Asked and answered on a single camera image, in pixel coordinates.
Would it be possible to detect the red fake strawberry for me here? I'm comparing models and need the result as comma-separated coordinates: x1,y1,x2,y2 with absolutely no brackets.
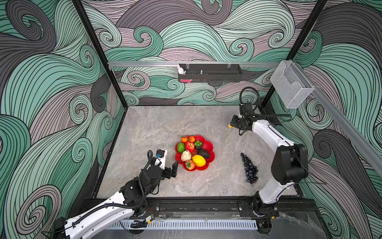
185,160,196,171

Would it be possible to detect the beige fake pear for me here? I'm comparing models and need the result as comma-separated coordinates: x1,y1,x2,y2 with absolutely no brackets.
181,150,192,162

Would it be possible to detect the green fake lime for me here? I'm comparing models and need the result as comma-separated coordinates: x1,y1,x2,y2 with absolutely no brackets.
177,142,186,154

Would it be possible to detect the red fake apple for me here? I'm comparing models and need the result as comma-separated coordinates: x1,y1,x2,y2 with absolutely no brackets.
185,141,195,153

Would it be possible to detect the yellow fake lemon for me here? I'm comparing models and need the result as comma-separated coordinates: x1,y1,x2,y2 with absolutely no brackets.
192,154,207,167

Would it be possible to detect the dark fake avocado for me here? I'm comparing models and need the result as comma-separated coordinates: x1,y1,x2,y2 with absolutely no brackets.
198,149,210,159

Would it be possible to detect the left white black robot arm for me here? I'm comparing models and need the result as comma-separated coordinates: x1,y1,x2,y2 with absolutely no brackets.
51,159,179,239

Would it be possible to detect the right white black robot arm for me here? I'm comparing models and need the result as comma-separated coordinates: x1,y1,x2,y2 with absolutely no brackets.
229,103,308,217

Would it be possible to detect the dark fake grape bunch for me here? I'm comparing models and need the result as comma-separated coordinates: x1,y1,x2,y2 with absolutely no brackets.
240,153,259,184

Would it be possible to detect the small white rabbit figurine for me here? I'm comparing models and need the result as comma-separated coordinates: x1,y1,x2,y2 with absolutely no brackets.
177,64,186,75

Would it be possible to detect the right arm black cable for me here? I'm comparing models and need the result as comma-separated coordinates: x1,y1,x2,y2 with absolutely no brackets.
239,86,294,123

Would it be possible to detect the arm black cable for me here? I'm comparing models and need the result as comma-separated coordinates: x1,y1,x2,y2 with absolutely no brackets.
239,86,294,123
71,150,154,228

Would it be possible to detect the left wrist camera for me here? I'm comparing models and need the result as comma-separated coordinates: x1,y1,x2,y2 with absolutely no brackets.
154,149,167,170

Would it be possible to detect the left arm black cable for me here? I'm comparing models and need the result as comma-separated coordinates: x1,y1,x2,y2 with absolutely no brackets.
71,150,154,228

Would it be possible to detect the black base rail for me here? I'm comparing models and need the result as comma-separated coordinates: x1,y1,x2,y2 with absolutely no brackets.
147,195,316,218

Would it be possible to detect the clear acrylic wall holder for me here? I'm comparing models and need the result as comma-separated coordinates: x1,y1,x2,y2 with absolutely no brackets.
270,60,314,109

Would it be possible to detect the black wall shelf tray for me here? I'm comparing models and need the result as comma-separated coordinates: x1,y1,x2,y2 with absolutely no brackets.
178,63,243,83

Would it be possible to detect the white perforated cable duct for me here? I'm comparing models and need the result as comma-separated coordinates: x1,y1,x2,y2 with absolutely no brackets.
110,219,259,231

